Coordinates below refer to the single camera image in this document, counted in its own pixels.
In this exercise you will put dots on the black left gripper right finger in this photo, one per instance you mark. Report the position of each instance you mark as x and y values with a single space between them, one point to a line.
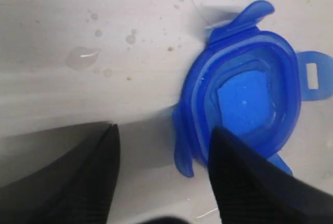
250 189

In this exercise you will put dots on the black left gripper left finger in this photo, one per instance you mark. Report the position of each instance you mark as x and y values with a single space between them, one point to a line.
78 187

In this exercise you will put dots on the blue plastic lid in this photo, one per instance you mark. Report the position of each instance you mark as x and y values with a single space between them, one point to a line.
250 82

